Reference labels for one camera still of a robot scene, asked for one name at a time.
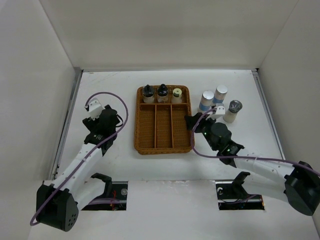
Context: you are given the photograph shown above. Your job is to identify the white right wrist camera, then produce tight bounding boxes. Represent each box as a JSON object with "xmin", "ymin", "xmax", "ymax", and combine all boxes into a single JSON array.
[{"xmin": 209, "ymin": 103, "xmax": 226, "ymax": 120}]

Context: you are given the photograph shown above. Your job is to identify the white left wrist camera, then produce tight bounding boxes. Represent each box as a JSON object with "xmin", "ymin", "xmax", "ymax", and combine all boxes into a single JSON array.
[{"xmin": 85, "ymin": 98, "xmax": 104, "ymax": 120}]

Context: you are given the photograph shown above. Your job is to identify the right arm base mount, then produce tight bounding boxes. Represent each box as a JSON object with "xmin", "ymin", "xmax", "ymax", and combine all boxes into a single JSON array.
[{"xmin": 215, "ymin": 171, "xmax": 265, "ymax": 211}]

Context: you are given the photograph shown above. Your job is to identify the black-lid jar beige contents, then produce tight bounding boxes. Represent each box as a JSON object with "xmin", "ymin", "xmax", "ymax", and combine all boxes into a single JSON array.
[{"xmin": 157, "ymin": 84, "xmax": 169, "ymax": 103}]

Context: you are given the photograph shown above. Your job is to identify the yellow-lid white jar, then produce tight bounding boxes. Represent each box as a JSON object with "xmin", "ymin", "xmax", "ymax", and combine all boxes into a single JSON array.
[{"xmin": 171, "ymin": 88, "xmax": 182, "ymax": 104}]

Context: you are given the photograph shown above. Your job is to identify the purple cable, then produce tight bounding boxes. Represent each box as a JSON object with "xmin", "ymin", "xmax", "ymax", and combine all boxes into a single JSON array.
[
  {"xmin": 29, "ymin": 91, "xmax": 129, "ymax": 227},
  {"xmin": 191, "ymin": 107, "xmax": 320, "ymax": 176}
]

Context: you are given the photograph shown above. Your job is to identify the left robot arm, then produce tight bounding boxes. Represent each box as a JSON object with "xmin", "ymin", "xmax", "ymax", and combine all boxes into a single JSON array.
[{"xmin": 30, "ymin": 105, "xmax": 124, "ymax": 232}]

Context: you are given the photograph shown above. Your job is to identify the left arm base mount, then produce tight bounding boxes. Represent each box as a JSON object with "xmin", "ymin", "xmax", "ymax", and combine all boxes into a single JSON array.
[{"xmin": 82, "ymin": 173, "xmax": 129, "ymax": 211}]

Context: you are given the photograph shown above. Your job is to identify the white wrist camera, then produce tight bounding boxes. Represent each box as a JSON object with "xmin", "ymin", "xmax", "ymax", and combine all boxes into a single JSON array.
[
  {"xmin": 209, "ymin": 103, "xmax": 226, "ymax": 120},
  {"xmin": 85, "ymin": 98, "xmax": 104, "ymax": 120}
]

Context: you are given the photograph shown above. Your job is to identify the black-lid jar white powder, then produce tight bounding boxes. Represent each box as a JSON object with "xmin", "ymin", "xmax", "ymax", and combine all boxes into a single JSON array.
[{"xmin": 142, "ymin": 84, "xmax": 154, "ymax": 104}]

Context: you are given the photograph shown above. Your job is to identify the brown wicker tray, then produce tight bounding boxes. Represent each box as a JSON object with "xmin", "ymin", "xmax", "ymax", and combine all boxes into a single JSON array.
[{"xmin": 134, "ymin": 85, "xmax": 192, "ymax": 155}]

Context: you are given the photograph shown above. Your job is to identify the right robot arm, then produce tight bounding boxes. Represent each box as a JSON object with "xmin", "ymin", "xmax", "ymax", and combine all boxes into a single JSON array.
[{"xmin": 184, "ymin": 112, "xmax": 320, "ymax": 216}]

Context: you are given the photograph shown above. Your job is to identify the clear-cap white salt bottle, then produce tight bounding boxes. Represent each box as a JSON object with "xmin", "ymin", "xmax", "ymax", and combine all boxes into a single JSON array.
[{"xmin": 223, "ymin": 100, "xmax": 243, "ymax": 123}]

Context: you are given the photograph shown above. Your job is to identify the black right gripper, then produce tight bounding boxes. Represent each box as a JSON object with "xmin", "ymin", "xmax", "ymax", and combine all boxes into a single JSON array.
[{"xmin": 184, "ymin": 112, "xmax": 218, "ymax": 151}]

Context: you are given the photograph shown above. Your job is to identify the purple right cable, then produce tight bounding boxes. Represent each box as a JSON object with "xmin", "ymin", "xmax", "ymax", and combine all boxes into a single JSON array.
[{"xmin": 191, "ymin": 107, "xmax": 320, "ymax": 176}]

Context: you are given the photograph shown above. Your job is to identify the silver-lid jar blue label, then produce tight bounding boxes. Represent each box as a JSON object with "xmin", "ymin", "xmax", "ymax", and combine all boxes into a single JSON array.
[{"xmin": 197, "ymin": 90, "xmax": 214, "ymax": 113}]

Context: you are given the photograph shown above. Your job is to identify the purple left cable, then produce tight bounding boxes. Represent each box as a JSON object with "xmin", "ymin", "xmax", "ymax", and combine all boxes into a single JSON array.
[{"xmin": 29, "ymin": 91, "xmax": 129, "ymax": 227}]

